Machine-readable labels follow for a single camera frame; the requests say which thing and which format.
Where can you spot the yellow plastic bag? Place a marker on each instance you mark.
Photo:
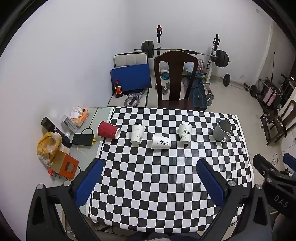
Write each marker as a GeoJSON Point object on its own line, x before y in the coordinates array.
{"type": "Point", "coordinates": [47, 147]}

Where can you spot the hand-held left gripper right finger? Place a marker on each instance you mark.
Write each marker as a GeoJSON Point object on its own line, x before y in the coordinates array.
{"type": "Point", "coordinates": [210, 183]}

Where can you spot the black blue weight bench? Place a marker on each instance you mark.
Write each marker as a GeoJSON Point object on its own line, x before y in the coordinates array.
{"type": "Point", "coordinates": [197, 95]}

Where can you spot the orange tissue pack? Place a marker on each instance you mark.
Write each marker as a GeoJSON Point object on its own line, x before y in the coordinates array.
{"type": "Point", "coordinates": [79, 115]}

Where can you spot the clear plastic bag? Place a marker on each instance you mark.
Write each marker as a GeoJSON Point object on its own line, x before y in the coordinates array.
{"type": "Point", "coordinates": [189, 68]}

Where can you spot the white padded chair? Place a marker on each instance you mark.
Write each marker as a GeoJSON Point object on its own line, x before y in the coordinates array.
{"type": "Point", "coordinates": [129, 59]}

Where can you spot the black cylinder speaker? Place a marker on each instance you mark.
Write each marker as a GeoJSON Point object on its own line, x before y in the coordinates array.
{"type": "Point", "coordinates": [55, 131]}

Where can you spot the red ribbed paper cup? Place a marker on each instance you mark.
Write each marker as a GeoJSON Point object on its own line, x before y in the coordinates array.
{"type": "Point", "coordinates": [107, 131]}

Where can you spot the grey cardboard box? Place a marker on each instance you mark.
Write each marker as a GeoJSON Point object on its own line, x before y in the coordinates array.
{"type": "Point", "coordinates": [69, 125]}

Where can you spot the orange brown cardboard box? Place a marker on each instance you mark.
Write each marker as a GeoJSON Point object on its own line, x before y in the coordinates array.
{"type": "Point", "coordinates": [64, 165]}

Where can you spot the pink exercise machine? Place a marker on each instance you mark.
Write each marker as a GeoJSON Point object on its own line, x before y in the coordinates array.
{"type": "Point", "coordinates": [270, 96]}

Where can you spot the white paper cup bamboo print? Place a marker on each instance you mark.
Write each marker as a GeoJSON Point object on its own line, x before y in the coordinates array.
{"type": "Point", "coordinates": [185, 134]}

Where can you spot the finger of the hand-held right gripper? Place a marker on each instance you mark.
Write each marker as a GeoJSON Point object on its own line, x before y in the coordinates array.
{"type": "Point", "coordinates": [262, 163]}
{"type": "Point", "coordinates": [291, 160]}

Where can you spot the dark wooden furniture frame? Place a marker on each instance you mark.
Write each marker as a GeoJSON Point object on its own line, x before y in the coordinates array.
{"type": "Point", "coordinates": [277, 122]}

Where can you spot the long barbell black plates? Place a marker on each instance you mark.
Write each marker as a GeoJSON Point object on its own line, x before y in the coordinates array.
{"type": "Point", "coordinates": [148, 47]}

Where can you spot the small red white gadget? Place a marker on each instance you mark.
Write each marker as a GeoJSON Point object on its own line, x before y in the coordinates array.
{"type": "Point", "coordinates": [54, 173]}

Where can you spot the black power adapter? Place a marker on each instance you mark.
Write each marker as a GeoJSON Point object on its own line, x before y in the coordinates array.
{"type": "Point", "coordinates": [82, 139]}

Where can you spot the blue board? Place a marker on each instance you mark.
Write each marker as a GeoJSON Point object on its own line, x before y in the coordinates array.
{"type": "Point", "coordinates": [130, 78]}

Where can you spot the chrome dumbbell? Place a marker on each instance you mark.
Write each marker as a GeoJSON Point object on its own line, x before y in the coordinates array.
{"type": "Point", "coordinates": [165, 89]}
{"type": "Point", "coordinates": [210, 99]}

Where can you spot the white paper cup grey print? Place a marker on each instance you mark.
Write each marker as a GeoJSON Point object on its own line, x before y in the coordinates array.
{"type": "Point", "coordinates": [137, 135]}

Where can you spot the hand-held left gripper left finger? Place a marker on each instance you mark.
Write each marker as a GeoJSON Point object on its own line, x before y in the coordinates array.
{"type": "Point", "coordinates": [89, 183]}

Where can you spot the white paper cup black print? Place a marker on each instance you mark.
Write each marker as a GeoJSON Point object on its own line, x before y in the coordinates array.
{"type": "Point", "coordinates": [160, 141]}

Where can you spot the barbell on rack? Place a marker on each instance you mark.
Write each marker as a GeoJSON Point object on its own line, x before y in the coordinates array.
{"type": "Point", "coordinates": [216, 46]}

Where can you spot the grey metal mug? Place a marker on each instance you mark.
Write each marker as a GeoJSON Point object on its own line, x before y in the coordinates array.
{"type": "Point", "coordinates": [220, 133]}

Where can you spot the black white checkered tablecloth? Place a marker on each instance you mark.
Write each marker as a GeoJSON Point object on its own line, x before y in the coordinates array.
{"type": "Point", "coordinates": [152, 185]}

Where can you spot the dark wooden chair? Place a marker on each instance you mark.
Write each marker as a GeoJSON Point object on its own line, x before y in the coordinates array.
{"type": "Point", "coordinates": [175, 78]}

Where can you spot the short barbell black plates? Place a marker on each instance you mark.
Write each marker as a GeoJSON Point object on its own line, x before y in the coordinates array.
{"type": "Point", "coordinates": [226, 79]}
{"type": "Point", "coordinates": [253, 90]}

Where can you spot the dark glass bottle orange label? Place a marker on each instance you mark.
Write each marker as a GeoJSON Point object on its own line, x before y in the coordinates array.
{"type": "Point", "coordinates": [118, 90]}

